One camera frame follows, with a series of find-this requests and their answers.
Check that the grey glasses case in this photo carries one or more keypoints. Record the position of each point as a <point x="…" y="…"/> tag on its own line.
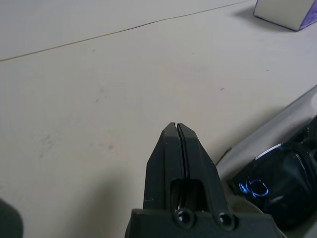
<point x="272" y="124"/>

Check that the black sunglasses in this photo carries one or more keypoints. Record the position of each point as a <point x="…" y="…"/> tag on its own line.
<point x="284" y="178"/>

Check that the purple tissue pack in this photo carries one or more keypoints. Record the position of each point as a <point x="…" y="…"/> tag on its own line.
<point x="280" y="12"/>

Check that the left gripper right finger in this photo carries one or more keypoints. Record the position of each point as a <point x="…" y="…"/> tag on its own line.
<point x="198" y="158"/>

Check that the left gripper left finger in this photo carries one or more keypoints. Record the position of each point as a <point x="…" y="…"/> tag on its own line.
<point x="163" y="161"/>

